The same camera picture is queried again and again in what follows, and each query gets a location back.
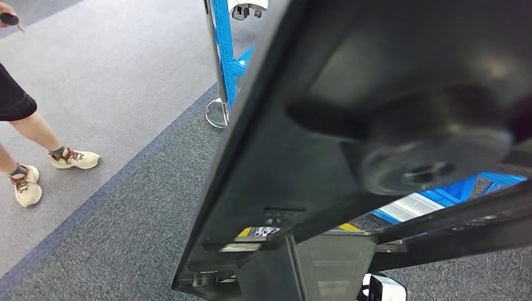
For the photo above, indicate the chrome stanchion post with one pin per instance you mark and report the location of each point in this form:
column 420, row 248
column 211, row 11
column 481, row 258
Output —
column 216, row 114

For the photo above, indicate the black plastic bracket panel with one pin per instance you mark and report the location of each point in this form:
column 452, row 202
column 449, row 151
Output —
column 311, row 166

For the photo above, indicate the blue metal shelf rack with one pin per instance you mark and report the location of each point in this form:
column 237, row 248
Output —
column 226, row 62

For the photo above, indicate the person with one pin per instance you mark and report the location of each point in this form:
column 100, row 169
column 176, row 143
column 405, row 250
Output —
column 12, row 99

